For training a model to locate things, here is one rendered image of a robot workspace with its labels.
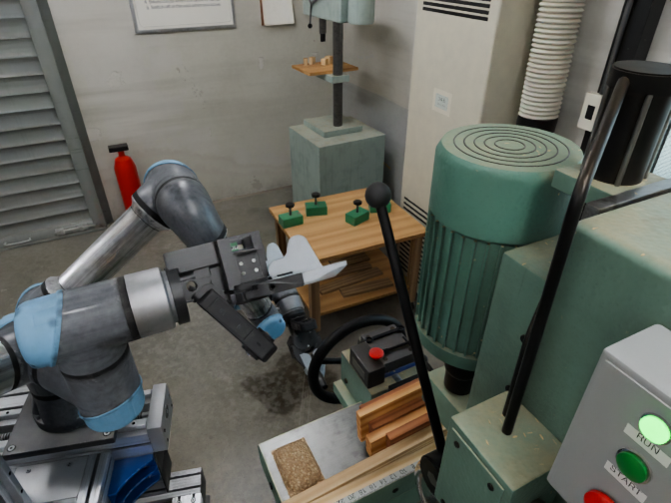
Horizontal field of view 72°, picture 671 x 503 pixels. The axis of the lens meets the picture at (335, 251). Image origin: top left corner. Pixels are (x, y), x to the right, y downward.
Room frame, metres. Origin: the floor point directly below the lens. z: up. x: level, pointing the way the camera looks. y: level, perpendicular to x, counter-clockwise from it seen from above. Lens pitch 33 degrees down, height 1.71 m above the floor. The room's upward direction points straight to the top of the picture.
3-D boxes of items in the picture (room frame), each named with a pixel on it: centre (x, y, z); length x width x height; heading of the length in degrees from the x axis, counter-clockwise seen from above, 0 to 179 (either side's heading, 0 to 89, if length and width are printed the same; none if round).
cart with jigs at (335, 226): (2.10, -0.05, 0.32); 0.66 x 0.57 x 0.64; 114
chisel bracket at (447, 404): (0.53, -0.22, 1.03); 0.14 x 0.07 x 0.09; 26
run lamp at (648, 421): (0.18, -0.20, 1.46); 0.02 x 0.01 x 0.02; 26
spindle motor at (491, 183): (0.55, -0.21, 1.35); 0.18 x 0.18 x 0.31
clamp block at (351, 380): (0.71, -0.10, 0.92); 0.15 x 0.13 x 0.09; 116
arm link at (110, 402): (0.39, 0.30, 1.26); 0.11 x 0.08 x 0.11; 63
